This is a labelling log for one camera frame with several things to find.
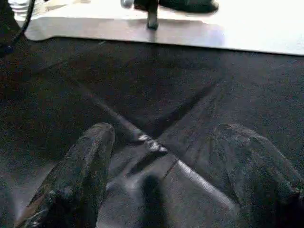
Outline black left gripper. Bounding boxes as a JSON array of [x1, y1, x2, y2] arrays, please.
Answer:
[[121, 0, 220, 31]]

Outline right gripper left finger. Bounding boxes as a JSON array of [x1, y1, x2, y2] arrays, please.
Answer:
[[14, 122, 116, 228]]

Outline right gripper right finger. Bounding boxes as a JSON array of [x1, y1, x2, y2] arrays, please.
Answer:
[[212, 123, 304, 228]]

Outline white plastic table top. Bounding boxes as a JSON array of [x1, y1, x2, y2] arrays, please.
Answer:
[[9, 0, 304, 57]]

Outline black work mat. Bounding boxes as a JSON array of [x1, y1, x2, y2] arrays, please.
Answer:
[[0, 0, 304, 228]]

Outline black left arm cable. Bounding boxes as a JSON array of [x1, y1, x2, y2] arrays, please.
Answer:
[[0, 0, 37, 53]]

